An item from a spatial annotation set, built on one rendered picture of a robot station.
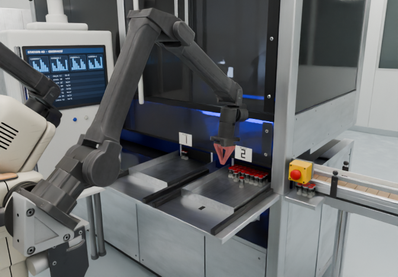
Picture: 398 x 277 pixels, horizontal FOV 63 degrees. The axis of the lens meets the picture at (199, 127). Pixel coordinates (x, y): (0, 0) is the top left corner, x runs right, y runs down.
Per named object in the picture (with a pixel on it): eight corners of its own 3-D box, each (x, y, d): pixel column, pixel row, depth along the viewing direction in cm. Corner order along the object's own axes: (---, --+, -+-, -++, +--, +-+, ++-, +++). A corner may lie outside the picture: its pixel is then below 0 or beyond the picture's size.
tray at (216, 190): (228, 170, 159) (228, 164, 158) (277, 184, 142) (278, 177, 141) (180, 195, 133) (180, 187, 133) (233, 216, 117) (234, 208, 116)
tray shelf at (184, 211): (172, 157, 183) (172, 154, 183) (288, 192, 140) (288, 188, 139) (98, 185, 148) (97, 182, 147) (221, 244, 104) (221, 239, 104)
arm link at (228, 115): (218, 103, 113) (232, 106, 110) (228, 104, 119) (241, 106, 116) (215, 123, 114) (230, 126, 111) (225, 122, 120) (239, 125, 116)
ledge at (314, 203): (298, 189, 143) (298, 184, 142) (327, 197, 135) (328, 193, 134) (283, 200, 133) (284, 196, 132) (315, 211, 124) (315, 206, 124)
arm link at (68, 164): (49, 173, 67) (64, 179, 64) (80, 135, 71) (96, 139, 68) (77, 195, 73) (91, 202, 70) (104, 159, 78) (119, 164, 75)
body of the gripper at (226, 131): (240, 142, 118) (242, 122, 117) (224, 145, 110) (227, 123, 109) (225, 139, 122) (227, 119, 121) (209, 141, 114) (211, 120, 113)
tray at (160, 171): (178, 155, 180) (177, 150, 179) (215, 167, 164) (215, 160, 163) (128, 174, 155) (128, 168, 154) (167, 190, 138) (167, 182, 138)
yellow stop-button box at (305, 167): (295, 174, 134) (297, 157, 132) (313, 179, 129) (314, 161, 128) (287, 180, 128) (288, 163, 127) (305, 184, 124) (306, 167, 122)
